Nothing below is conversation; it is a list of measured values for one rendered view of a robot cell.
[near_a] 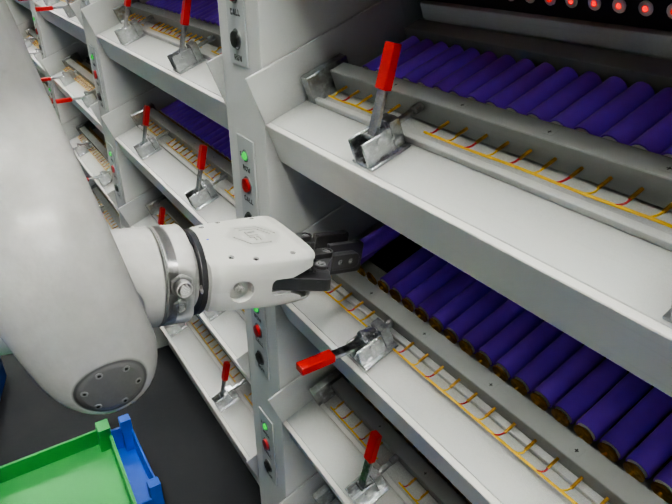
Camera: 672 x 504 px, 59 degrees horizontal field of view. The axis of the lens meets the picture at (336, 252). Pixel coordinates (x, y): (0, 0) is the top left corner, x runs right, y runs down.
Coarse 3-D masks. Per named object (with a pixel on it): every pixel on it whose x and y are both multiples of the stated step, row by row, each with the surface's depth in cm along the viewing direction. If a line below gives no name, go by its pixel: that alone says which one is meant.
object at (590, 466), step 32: (352, 288) 62; (384, 320) 59; (416, 320) 55; (448, 352) 52; (480, 384) 48; (512, 416) 46; (544, 416) 44; (544, 448) 44; (576, 448) 42; (576, 480) 41; (608, 480) 40
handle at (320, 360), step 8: (360, 336) 55; (352, 344) 56; (360, 344) 55; (328, 352) 54; (336, 352) 54; (344, 352) 55; (304, 360) 53; (312, 360) 53; (320, 360) 53; (328, 360) 54; (296, 368) 53; (304, 368) 52; (312, 368) 53
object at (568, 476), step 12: (348, 300) 63; (396, 336) 57; (408, 348) 56; (432, 360) 54; (444, 372) 52; (456, 384) 51; (468, 396) 50; (480, 408) 49; (504, 420) 47; (516, 432) 46; (528, 444) 45; (540, 456) 44; (552, 468) 43; (564, 468) 43; (588, 492) 41
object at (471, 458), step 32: (320, 224) 68; (352, 224) 70; (384, 224) 72; (320, 320) 63; (352, 320) 61; (384, 384) 54; (416, 384) 53; (448, 384) 52; (416, 416) 51; (448, 416) 50; (480, 416) 49; (448, 448) 47; (480, 448) 47; (512, 448) 46; (480, 480) 45; (512, 480) 44; (544, 480) 43
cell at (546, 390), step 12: (588, 348) 48; (576, 360) 47; (588, 360) 47; (600, 360) 48; (564, 372) 47; (576, 372) 47; (588, 372) 47; (540, 384) 47; (552, 384) 47; (564, 384) 47; (576, 384) 47; (540, 396) 47; (552, 396) 46
